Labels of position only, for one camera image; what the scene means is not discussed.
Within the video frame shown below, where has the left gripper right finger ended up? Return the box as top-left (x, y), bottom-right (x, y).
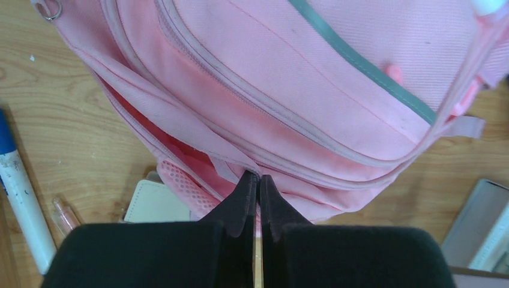
top-left (259, 175), bottom-right (455, 287)

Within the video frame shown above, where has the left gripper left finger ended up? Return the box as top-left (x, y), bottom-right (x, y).
top-left (42, 172), bottom-right (259, 287)

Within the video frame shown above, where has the pink student backpack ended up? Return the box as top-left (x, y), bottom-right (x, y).
top-left (33, 0), bottom-right (508, 222)

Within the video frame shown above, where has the white Decorate Furniture book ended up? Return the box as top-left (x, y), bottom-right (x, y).
top-left (442, 179), bottom-right (508, 275)

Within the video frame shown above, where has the red pen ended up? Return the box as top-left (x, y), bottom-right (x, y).
top-left (52, 197), bottom-right (80, 236)

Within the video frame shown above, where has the blue capped white marker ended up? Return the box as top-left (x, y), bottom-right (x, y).
top-left (1, 111), bottom-right (56, 275)

